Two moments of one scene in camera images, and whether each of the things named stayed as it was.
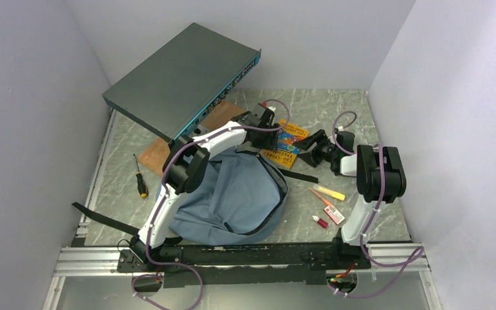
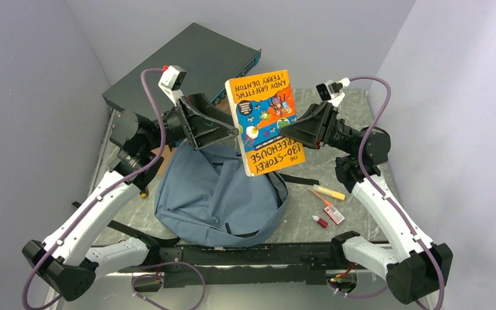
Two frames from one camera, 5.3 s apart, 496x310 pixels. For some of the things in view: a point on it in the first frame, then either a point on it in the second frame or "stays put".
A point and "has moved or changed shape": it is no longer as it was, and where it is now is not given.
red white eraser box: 336,216 stays put
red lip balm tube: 321,221 stays put
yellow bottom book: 287,152 has moved or changed shape
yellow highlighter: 332,194 stays put
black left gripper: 272,143 → 203,123
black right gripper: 305,143 → 307,129
